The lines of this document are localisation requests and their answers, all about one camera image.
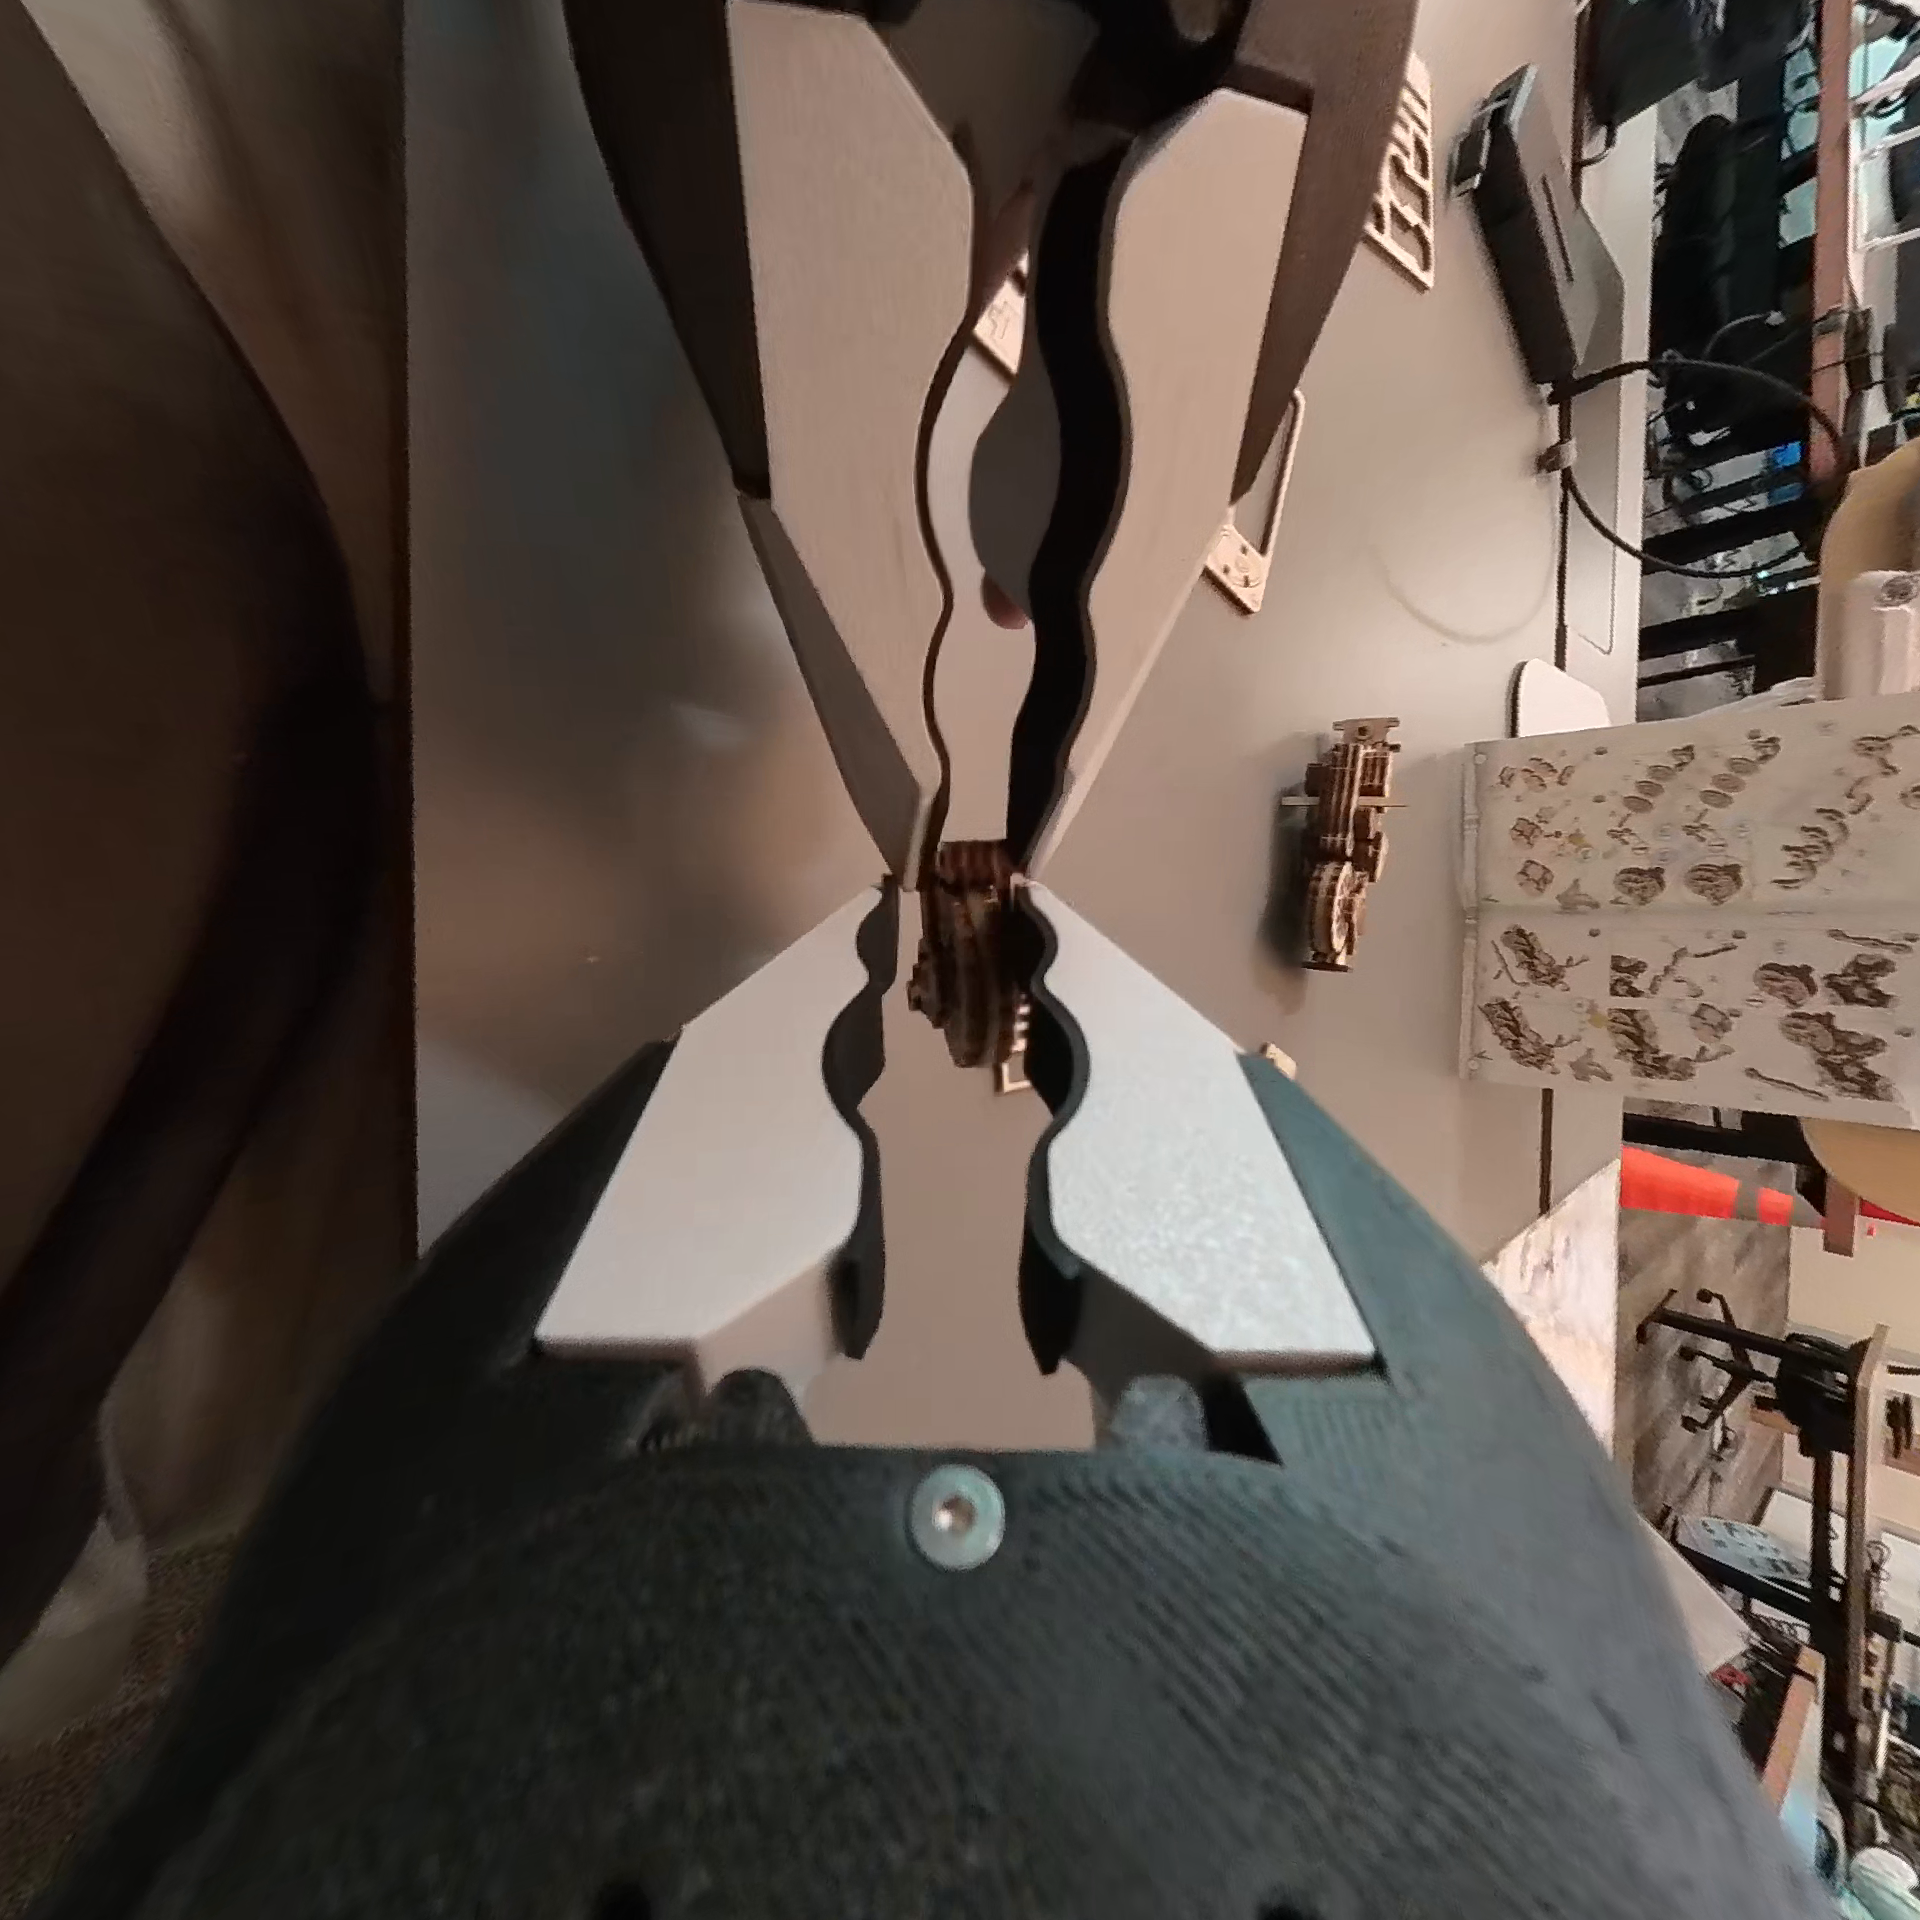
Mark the black flat bar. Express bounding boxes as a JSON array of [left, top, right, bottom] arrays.
[[1446, 65, 1630, 384]]

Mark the printed instruction booklet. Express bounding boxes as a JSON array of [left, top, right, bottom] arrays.
[[1459, 727, 1920, 1130]]

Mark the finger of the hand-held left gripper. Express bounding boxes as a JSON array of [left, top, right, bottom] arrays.
[[732, 0, 1040, 888], [1000, 83, 1307, 875]]

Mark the wooden sheet with round holes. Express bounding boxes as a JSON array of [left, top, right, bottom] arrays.
[[967, 287, 1307, 618]]

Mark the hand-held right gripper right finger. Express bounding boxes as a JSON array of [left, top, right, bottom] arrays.
[[1012, 883, 1390, 1440]]

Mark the white stand foot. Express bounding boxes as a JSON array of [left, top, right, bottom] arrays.
[[1507, 656, 1605, 742]]

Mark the black cable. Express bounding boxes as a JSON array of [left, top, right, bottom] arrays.
[[1535, 352, 1846, 584]]

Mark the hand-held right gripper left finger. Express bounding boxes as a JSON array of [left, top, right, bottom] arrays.
[[533, 883, 902, 1433]]

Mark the long wooden cutout sheet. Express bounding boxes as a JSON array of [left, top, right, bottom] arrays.
[[1358, 66, 1441, 295]]

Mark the wooden gear assembly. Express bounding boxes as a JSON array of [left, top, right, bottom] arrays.
[[907, 839, 1037, 1071]]

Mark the orange traffic cone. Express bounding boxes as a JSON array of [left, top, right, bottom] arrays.
[[1621, 1144, 1799, 1230]]

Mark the black swivel chair base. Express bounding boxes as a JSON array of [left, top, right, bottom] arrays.
[[1633, 1287, 1862, 1479]]

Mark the grey desk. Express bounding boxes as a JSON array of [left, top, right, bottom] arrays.
[[404, 0, 1660, 1443]]

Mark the grey flat board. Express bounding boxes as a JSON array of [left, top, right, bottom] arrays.
[[1558, 360, 1660, 663]]

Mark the wooden mechanical model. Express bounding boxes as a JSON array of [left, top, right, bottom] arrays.
[[1277, 718, 1412, 974]]

